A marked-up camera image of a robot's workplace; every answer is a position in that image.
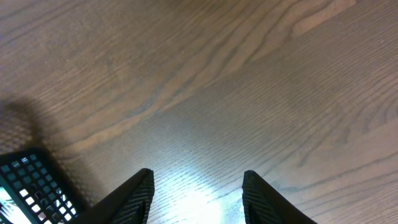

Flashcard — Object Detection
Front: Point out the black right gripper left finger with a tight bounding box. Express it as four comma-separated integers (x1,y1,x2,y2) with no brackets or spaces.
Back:
72,168,155,224

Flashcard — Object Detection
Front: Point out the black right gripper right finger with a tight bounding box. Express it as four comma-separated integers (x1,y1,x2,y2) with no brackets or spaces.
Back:
242,170,316,224

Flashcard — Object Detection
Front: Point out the black plastic perforated basket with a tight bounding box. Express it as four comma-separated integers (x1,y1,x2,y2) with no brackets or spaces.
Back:
1,147,87,223

